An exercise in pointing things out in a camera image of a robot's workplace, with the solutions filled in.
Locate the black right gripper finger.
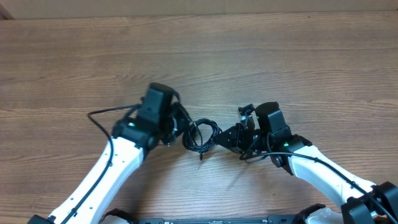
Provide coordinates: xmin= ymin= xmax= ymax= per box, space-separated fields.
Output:
xmin=215 ymin=124 xmax=241 ymax=141
xmin=215 ymin=137 xmax=242 ymax=153

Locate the black usb cable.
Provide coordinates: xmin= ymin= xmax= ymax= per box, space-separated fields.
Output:
xmin=182 ymin=118 xmax=223 ymax=161

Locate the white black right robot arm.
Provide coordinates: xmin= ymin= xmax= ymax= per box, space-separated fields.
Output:
xmin=215 ymin=102 xmax=397 ymax=223

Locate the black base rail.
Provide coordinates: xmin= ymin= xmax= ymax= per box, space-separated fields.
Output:
xmin=132 ymin=215 xmax=295 ymax=224

